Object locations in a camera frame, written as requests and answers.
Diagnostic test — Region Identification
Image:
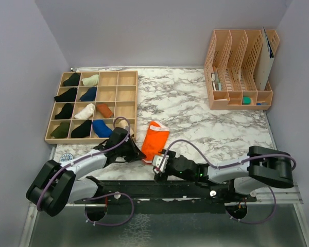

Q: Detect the black rolled underwear third row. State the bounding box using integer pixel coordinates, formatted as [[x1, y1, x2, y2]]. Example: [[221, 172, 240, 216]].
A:
[[53, 103, 74, 120]]

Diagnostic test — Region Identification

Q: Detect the white board in rack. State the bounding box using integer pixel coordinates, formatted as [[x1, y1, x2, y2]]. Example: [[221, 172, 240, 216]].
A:
[[254, 28, 274, 91]]

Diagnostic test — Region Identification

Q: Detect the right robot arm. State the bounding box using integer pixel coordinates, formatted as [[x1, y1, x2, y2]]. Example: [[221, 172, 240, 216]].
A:
[[152, 146, 296, 201]]

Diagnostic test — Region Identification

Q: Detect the bright orange underwear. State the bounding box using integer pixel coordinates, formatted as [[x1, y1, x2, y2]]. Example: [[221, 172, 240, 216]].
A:
[[141, 121, 169, 164]]

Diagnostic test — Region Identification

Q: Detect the black rolled underwear bottom row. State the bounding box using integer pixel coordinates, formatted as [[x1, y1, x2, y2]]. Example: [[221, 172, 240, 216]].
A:
[[71, 120, 92, 138]]

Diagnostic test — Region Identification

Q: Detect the light green rolled underwear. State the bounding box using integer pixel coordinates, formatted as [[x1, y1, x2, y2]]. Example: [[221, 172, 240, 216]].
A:
[[81, 74, 99, 86]]

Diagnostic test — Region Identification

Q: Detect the navy rolled underwear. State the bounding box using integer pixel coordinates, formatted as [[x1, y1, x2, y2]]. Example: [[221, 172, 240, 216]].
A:
[[79, 87, 97, 102]]

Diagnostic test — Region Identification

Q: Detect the black rolled underwear second row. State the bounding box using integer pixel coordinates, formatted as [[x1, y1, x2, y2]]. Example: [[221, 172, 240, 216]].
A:
[[54, 87, 77, 102]]

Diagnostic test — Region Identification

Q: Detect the dark green rolled underwear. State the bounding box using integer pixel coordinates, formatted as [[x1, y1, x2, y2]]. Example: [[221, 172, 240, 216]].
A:
[[50, 122, 70, 139]]

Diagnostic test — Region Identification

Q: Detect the wooden compartment organizer tray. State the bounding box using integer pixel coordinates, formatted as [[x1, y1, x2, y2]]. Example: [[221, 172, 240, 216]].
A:
[[45, 71, 138, 144]]

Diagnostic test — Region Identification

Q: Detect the blue white round tin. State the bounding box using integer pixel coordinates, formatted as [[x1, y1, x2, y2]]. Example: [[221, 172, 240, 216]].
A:
[[59, 153, 74, 163]]

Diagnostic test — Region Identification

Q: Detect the green object in rack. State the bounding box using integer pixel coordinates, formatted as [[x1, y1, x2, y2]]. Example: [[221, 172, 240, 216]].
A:
[[242, 96, 252, 105]]

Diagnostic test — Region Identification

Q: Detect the black rolled underwear top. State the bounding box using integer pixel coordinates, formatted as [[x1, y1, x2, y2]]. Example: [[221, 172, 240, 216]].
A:
[[62, 73, 80, 87]]

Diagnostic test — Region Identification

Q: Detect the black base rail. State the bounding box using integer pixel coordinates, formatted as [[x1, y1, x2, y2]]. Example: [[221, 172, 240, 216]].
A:
[[81, 180, 256, 215]]

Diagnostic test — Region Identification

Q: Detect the blue rolled underwear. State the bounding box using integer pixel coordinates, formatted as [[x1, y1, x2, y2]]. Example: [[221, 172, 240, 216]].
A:
[[92, 120, 112, 138]]

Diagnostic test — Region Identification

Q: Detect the beige rolled underwear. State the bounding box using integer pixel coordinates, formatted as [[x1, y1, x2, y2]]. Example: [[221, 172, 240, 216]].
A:
[[117, 120, 134, 137]]

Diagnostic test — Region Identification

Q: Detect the white rolled underwear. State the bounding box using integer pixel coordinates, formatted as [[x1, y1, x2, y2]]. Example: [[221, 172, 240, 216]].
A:
[[74, 103, 95, 120]]

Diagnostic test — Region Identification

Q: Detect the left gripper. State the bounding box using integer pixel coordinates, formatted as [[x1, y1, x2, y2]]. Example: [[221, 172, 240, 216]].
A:
[[116, 136, 146, 163]]

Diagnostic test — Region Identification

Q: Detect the rust brown underwear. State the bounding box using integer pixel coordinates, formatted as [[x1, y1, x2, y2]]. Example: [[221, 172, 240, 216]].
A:
[[96, 103, 114, 118]]

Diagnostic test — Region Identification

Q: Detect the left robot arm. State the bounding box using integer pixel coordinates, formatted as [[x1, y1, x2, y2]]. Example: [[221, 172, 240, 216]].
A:
[[26, 127, 146, 217]]

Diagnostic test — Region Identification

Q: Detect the aluminium extrusion rail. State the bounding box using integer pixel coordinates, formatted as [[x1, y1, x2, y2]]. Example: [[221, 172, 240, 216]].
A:
[[28, 183, 304, 206]]

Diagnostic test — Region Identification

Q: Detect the pink plastic file rack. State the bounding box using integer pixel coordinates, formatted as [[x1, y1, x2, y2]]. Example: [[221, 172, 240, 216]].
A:
[[204, 29, 280, 110]]

